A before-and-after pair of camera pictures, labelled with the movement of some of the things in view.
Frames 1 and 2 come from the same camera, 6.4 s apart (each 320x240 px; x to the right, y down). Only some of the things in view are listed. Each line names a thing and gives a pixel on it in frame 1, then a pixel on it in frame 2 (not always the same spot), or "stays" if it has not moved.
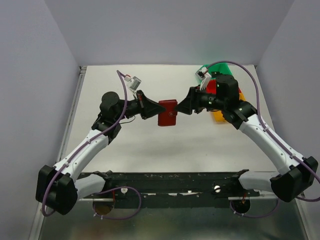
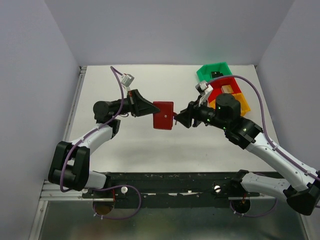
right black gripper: (192, 101) → (184, 117)
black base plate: (173, 190) stays
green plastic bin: (222, 68) stays
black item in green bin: (216, 73) stays
